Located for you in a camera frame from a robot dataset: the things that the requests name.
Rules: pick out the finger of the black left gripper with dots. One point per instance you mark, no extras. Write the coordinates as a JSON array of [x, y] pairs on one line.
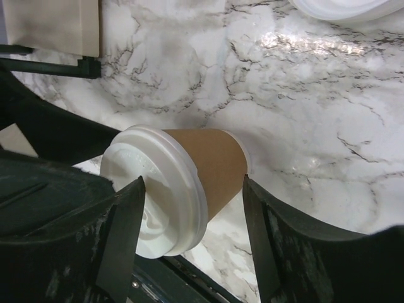
[[55, 134]]

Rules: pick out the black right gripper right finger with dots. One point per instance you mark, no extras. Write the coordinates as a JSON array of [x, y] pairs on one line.
[[298, 258]]

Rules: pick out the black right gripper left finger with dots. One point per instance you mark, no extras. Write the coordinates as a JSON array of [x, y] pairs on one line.
[[66, 235]]

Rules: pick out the white plastic cup lid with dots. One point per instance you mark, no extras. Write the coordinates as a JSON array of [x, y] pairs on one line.
[[175, 214]]

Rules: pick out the brown paper coffee cup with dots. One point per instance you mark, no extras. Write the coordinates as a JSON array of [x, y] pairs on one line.
[[221, 162]]

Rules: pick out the cream folding shelf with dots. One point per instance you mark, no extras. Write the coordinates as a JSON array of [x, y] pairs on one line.
[[71, 27]]

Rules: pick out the white lid stack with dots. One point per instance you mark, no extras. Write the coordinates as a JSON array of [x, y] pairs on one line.
[[349, 11]]

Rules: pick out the black shelf frame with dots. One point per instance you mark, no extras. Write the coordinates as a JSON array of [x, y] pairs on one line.
[[87, 68]]

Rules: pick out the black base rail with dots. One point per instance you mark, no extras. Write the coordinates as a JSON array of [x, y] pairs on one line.
[[174, 280]]

